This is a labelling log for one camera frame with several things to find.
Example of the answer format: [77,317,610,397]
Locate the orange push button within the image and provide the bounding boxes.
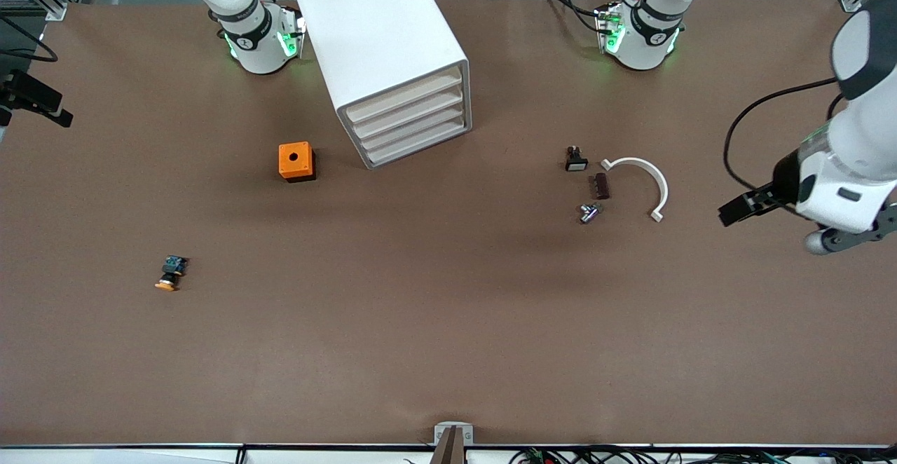
[155,255,189,292]

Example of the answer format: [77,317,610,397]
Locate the white curved plastic arc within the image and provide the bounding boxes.
[601,157,669,223]

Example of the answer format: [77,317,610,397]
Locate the orange box with round hole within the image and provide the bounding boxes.
[278,142,316,183]

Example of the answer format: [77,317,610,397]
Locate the brown table cover mat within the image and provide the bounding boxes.
[0,0,897,447]

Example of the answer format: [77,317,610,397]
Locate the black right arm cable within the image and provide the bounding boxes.
[0,14,58,64]

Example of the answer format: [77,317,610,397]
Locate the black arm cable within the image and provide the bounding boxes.
[723,77,842,207]
[0,14,58,64]

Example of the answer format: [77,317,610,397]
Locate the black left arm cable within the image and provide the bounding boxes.
[723,77,842,207]

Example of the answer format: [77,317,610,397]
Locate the black cables at arm base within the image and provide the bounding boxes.
[540,0,605,32]

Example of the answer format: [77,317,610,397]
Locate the grey bracket with brown post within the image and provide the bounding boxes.
[433,422,474,464]

